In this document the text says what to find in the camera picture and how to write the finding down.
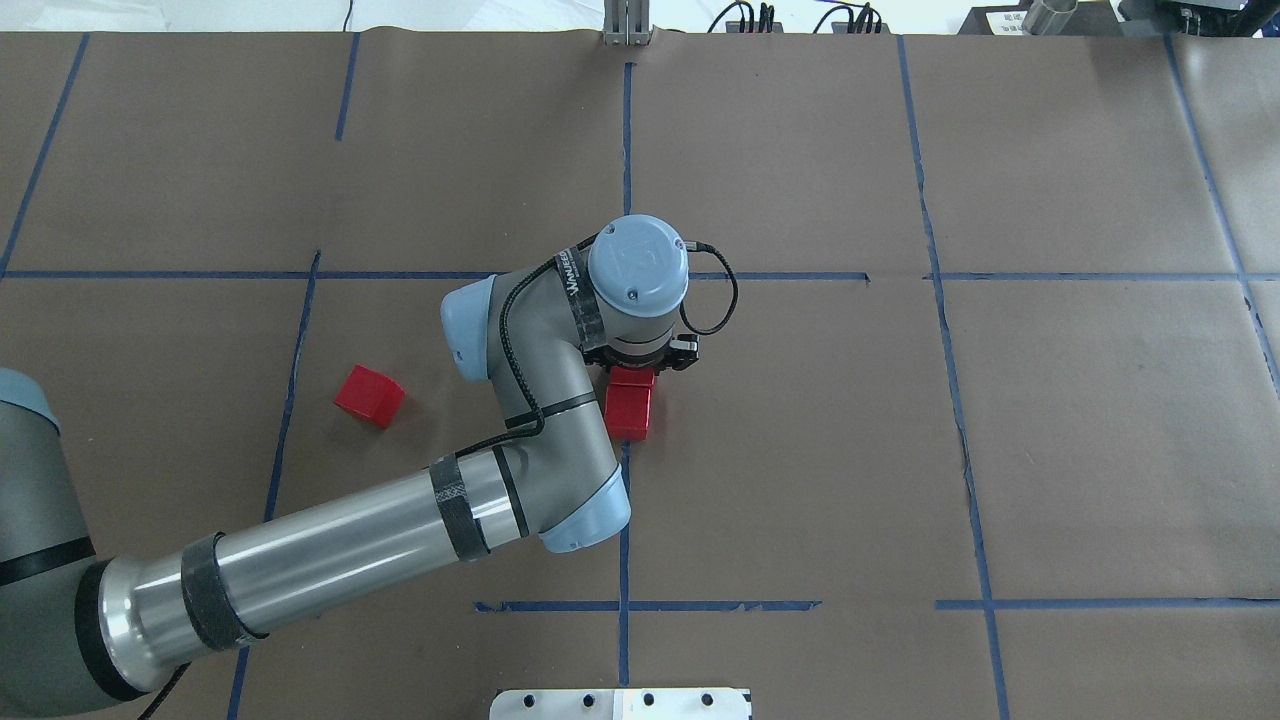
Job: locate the brown paper table cover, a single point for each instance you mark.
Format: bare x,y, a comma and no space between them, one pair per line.
993,432

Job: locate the aluminium frame post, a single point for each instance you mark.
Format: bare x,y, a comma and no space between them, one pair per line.
627,23

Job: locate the red cube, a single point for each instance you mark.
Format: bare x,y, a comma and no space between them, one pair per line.
621,376
628,412
370,396

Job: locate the white camera post with base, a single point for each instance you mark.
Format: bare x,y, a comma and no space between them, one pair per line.
624,703

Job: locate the steel cup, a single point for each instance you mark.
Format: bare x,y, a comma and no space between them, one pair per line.
1048,17

